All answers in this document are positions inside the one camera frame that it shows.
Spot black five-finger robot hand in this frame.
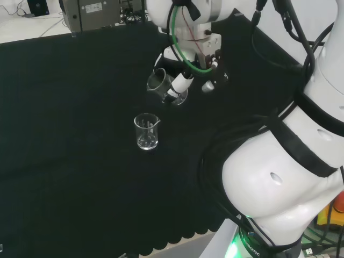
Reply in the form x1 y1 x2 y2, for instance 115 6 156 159
154 45 230 105

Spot small clear glass beaker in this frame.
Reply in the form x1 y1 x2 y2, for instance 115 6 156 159
146 67 189 106

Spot clear glass beaker with spout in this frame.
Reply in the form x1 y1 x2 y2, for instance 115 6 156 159
133 113 161 151

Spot grey metal equipment box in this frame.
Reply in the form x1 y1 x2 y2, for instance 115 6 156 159
59 0 123 32

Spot black bench cloth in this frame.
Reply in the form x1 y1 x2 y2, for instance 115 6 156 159
0 8 304 256

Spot small black box device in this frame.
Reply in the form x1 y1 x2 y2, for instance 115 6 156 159
28 0 51 16

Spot yellow stop button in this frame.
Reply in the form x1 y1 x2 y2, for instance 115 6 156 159
316 188 344 235

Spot green cable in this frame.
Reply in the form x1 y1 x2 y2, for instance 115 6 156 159
171 5 216 75

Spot tangled black cables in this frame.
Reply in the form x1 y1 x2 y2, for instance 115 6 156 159
119 0 149 25

